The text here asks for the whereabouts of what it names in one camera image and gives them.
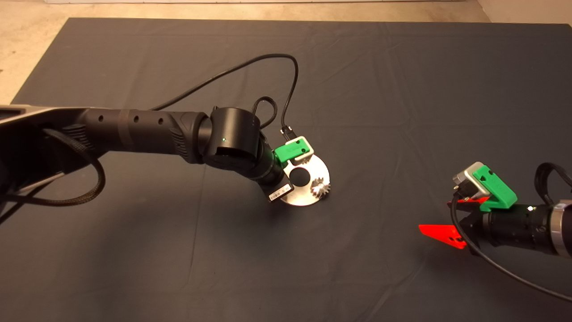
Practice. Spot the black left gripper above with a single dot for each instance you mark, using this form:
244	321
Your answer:
277	188

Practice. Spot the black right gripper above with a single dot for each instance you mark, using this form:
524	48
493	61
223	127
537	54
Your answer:
480	226

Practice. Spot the steel planetary gear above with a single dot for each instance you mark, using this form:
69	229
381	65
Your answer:
321	188

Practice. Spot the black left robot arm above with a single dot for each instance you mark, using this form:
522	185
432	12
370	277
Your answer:
134	129

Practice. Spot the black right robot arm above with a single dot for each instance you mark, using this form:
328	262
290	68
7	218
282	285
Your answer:
536	226

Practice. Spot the round metal carrier plate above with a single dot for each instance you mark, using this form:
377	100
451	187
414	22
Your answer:
301	197

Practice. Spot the dark grey table cloth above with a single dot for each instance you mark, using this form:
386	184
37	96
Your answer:
402	67

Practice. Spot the white right camera box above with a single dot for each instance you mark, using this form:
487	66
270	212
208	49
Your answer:
467	181

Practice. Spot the white camera box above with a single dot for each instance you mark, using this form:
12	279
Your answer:
309	154
467	181

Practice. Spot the green left camera mount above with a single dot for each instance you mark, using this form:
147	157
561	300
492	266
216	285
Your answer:
290	151

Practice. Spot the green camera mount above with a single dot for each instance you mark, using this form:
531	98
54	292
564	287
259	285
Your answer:
290	151
497	188

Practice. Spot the white left camera box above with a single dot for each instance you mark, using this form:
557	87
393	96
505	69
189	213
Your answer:
309	154

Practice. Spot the green right camera mount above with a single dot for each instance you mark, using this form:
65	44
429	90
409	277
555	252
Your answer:
497	188

